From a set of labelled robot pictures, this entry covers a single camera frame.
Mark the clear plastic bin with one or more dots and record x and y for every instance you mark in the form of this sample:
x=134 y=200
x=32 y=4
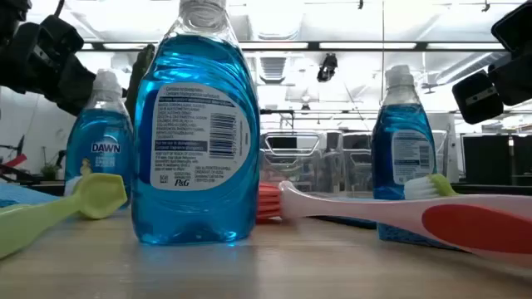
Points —
x=358 y=166
x=291 y=166

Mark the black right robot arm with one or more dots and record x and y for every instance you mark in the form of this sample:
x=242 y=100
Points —
x=515 y=25

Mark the pink brush with red bristles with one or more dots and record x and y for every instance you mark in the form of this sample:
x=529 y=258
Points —
x=478 y=228

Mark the black room divider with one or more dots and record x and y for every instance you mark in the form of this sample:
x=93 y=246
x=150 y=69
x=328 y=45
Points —
x=484 y=160

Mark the green cactus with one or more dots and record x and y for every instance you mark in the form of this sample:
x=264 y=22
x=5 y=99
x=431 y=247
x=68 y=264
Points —
x=139 y=83

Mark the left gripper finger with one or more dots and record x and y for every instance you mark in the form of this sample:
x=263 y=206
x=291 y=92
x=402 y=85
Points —
x=77 y=89

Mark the blue Dawn dish soap bottle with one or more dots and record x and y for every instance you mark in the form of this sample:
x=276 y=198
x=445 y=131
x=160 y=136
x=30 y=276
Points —
x=99 y=166
x=195 y=216
x=395 y=120

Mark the white cabinet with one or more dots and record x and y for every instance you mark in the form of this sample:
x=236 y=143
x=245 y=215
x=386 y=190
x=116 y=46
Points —
x=451 y=137

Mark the black ceiling spotlight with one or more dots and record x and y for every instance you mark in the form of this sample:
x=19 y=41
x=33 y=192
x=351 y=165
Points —
x=327 y=67

